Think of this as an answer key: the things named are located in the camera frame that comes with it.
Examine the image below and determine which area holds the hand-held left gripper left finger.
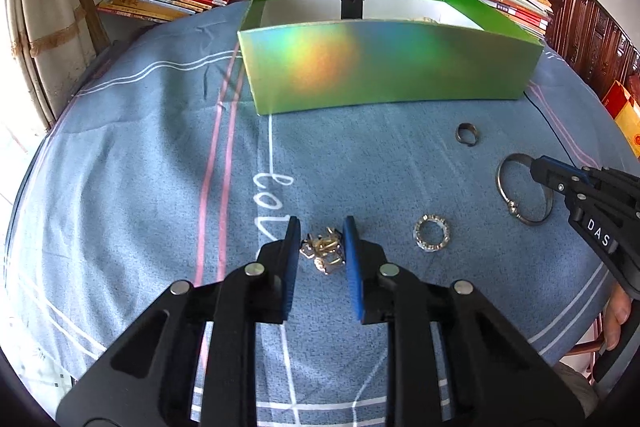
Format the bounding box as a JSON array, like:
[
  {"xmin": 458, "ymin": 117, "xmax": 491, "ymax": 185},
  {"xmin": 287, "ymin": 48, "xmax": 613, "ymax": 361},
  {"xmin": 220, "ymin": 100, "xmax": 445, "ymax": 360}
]
[{"xmin": 55, "ymin": 216, "xmax": 302, "ymax": 427}]

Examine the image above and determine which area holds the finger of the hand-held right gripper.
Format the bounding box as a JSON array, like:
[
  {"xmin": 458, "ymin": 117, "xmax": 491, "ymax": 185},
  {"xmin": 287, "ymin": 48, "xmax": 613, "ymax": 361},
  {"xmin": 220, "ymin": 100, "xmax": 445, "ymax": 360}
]
[{"xmin": 530, "ymin": 156, "xmax": 592, "ymax": 208}]

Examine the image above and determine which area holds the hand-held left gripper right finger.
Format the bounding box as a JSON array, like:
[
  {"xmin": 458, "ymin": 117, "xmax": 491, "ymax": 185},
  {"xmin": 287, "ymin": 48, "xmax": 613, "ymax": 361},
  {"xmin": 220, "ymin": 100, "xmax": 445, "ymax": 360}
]
[{"xmin": 342, "ymin": 215, "xmax": 586, "ymax": 427}]

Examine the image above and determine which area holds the gold flower brooch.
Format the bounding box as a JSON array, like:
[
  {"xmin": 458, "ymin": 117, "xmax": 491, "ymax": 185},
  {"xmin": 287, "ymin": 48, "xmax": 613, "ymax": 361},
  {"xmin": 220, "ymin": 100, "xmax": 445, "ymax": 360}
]
[{"xmin": 300, "ymin": 229, "xmax": 346, "ymax": 275}]

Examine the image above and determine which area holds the silver bangle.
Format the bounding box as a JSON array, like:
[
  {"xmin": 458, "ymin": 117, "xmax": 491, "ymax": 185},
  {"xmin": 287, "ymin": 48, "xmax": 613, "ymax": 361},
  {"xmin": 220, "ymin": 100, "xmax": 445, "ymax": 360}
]
[{"xmin": 496, "ymin": 154, "xmax": 555, "ymax": 226}]

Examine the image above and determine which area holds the green cardboard box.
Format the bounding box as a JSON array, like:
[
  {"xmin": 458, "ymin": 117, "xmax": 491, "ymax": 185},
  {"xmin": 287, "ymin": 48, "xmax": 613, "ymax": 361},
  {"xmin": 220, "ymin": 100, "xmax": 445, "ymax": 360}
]
[{"xmin": 237, "ymin": 0, "xmax": 545, "ymax": 116}]

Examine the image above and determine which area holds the black wristwatch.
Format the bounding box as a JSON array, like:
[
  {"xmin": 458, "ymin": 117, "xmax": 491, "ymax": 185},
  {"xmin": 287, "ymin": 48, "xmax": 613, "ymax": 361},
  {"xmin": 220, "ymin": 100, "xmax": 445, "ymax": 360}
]
[{"xmin": 340, "ymin": 0, "xmax": 365, "ymax": 22}]

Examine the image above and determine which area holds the person's right hand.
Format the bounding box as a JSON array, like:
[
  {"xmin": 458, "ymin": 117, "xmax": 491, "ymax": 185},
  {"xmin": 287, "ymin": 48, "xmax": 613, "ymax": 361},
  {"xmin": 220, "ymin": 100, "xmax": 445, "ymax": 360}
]
[{"xmin": 602, "ymin": 282, "xmax": 633, "ymax": 353}]

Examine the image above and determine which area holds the red and yellow box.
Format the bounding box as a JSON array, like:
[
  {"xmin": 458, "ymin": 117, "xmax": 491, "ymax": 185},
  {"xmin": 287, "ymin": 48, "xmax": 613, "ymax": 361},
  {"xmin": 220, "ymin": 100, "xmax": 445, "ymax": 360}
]
[{"xmin": 601, "ymin": 81, "xmax": 640, "ymax": 158}]

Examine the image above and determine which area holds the dark wooden headboard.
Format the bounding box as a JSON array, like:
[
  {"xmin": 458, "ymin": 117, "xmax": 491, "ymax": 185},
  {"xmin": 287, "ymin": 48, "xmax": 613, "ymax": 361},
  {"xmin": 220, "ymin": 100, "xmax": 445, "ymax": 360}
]
[{"xmin": 492, "ymin": 0, "xmax": 640, "ymax": 92}]

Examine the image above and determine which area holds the frosted window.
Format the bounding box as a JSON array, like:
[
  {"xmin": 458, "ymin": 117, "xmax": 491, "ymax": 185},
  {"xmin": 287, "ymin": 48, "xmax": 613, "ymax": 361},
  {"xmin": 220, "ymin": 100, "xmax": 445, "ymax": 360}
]
[{"xmin": 0, "ymin": 0, "xmax": 51, "ymax": 208}]

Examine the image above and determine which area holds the beige curtain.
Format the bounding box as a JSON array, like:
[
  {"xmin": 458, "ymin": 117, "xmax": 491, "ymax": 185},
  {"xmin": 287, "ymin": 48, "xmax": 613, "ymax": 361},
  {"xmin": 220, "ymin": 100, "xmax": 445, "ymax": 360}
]
[{"xmin": 5, "ymin": 0, "xmax": 111, "ymax": 128}]

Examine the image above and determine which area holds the black cable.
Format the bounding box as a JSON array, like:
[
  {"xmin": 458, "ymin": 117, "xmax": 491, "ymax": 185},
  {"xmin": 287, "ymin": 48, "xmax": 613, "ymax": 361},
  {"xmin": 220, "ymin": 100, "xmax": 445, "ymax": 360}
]
[{"xmin": 523, "ymin": 92, "xmax": 583, "ymax": 168}]

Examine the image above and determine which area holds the crystal ring bracelet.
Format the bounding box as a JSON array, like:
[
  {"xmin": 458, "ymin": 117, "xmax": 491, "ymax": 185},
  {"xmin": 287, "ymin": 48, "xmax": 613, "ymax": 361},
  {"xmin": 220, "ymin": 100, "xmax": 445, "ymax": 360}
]
[{"xmin": 414, "ymin": 214, "xmax": 449, "ymax": 252}]

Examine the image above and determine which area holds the small dark ring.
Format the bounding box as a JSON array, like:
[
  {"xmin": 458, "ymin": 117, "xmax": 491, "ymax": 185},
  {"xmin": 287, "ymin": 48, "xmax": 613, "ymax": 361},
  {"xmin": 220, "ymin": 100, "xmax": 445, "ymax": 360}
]
[{"xmin": 456, "ymin": 123, "xmax": 480, "ymax": 146}]

